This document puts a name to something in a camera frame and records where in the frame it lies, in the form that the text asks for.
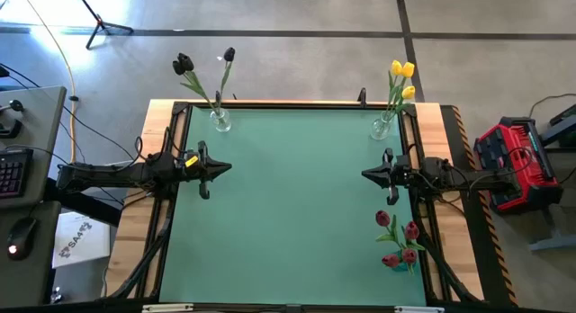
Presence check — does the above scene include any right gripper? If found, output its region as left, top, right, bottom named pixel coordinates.
left=361, top=148, right=422, bottom=207

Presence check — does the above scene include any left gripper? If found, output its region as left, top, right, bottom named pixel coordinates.
left=181, top=140, right=233, bottom=201

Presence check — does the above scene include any black artificial tulip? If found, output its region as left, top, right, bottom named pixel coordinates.
left=177, top=52, right=222, bottom=121
left=217, top=46, right=237, bottom=121
left=182, top=55, right=222, bottom=121
left=172, top=59, right=222, bottom=121

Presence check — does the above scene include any ribbed round clear glass vase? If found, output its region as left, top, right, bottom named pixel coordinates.
left=369, top=109, right=395, bottom=141

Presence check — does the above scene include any diamond-cut clear glass vase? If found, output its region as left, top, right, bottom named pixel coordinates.
left=210, top=106, right=232, bottom=133

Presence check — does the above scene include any blue glass vase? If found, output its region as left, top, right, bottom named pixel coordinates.
left=389, top=247, right=419, bottom=274

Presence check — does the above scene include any green table mat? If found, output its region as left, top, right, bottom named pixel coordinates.
left=157, top=104, right=427, bottom=307

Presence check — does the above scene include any yellow black hazard stripe edge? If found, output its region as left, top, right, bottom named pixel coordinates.
left=451, top=104, right=518, bottom=308

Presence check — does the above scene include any white label strip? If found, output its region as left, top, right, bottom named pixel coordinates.
left=394, top=305, right=446, bottom=313
left=142, top=302, right=194, bottom=313

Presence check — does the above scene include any black desk beam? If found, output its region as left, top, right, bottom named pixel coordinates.
left=42, top=176, right=123, bottom=228

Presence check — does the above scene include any white printed paper sheet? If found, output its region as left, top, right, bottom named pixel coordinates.
left=51, top=210, right=112, bottom=269

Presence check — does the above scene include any grey desk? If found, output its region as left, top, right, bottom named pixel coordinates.
left=0, top=200, right=62, bottom=308
left=0, top=85, right=68, bottom=210

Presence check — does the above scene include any black tripod stand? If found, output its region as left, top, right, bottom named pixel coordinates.
left=71, top=0, right=135, bottom=50

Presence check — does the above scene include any dark equipment case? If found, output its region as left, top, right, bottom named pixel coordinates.
left=539, top=103, right=576, bottom=148

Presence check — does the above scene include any black keyboard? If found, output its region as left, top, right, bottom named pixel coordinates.
left=0, top=148, right=34, bottom=201

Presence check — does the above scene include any black computer mouse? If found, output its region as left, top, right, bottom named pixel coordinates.
left=5, top=216, right=39, bottom=262

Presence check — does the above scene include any black metal table frame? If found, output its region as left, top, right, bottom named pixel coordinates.
left=105, top=99, right=485, bottom=313

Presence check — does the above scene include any yellow floor cable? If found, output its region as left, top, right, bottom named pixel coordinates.
left=17, top=0, right=122, bottom=183

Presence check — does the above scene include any grey metal bracket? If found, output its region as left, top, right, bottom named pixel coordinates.
left=526, top=204, right=576, bottom=254

